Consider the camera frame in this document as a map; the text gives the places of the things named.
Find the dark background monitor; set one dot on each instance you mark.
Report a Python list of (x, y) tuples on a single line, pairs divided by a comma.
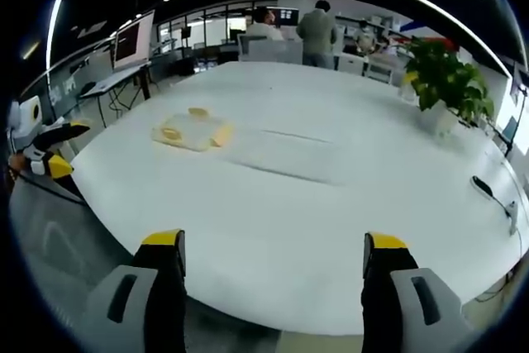
[(288, 16)]

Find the white cabinet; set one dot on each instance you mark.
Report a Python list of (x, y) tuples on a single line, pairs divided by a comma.
[(351, 65)]

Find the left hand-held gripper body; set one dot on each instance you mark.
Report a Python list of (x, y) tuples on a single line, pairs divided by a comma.
[(25, 115)]

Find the grey side desk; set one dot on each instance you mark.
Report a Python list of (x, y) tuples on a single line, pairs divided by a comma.
[(111, 80)]

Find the yellow plastic buckle part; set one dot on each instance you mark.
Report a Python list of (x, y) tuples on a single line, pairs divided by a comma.
[(170, 133), (199, 112)]

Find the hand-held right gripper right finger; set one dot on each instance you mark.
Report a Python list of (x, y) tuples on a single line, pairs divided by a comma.
[(384, 287)]

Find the small glass vase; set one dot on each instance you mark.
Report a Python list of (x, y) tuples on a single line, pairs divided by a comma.
[(408, 88)]

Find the large white-framed monitor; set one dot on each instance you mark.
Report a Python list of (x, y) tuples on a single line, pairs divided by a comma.
[(133, 41)]

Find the person's left hand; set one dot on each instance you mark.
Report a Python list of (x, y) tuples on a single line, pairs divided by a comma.
[(18, 162)]

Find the green potted plant white pot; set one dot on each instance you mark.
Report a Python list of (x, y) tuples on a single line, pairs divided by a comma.
[(444, 76)]

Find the white desk partition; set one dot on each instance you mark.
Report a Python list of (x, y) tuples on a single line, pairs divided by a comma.
[(268, 48)]

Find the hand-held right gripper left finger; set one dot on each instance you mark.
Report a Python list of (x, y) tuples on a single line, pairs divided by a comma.
[(165, 287)]

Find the black desk microphone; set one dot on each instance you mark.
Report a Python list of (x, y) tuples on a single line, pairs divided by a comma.
[(483, 187)]

